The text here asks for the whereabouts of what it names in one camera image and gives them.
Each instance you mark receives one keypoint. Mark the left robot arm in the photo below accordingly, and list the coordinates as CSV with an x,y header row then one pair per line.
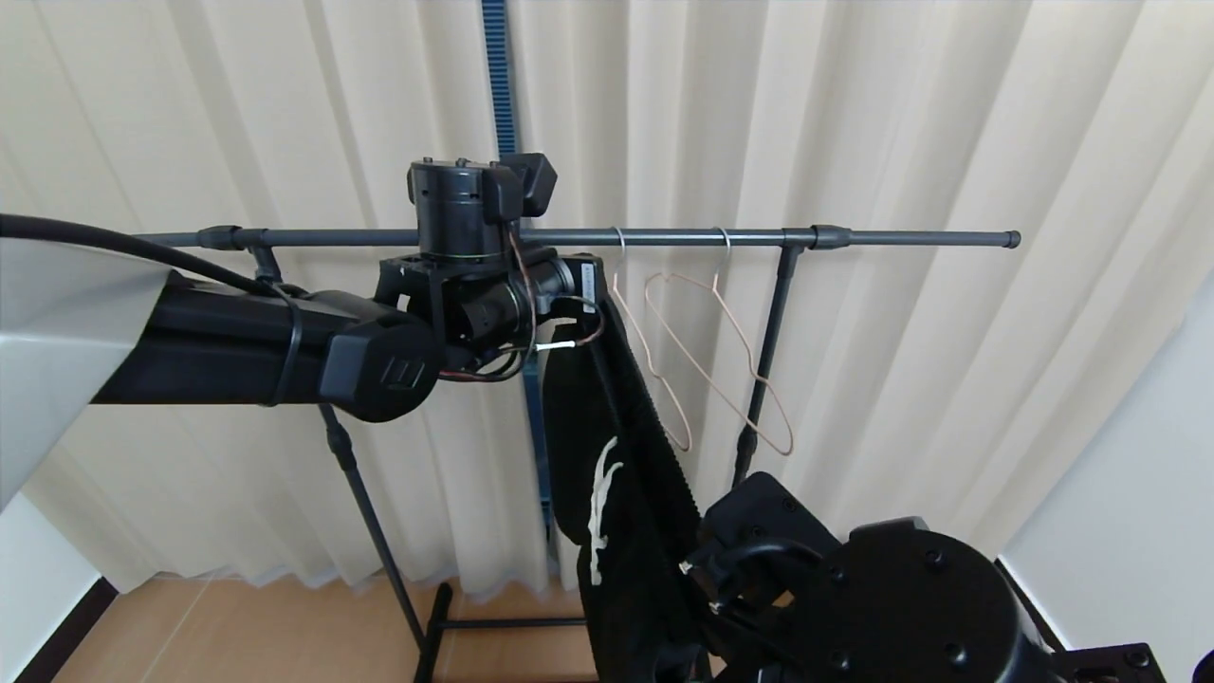
x,y
237,346

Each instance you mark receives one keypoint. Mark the pink clothes hanger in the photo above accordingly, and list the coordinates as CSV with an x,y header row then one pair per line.
x,y
749,353
647,346

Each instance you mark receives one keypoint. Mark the black shorts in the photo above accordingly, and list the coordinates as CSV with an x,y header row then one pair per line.
x,y
626,569

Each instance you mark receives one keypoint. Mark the black clothes rack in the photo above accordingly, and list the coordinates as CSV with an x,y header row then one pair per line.
x,y
854,237

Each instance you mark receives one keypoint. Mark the beige curtain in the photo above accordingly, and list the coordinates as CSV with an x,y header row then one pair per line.
x,y
237,114
948,114

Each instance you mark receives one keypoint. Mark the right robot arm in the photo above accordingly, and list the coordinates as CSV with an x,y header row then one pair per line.
x,y
901,607

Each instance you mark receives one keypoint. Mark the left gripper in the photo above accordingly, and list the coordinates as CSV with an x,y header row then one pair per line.
x,y
574,285

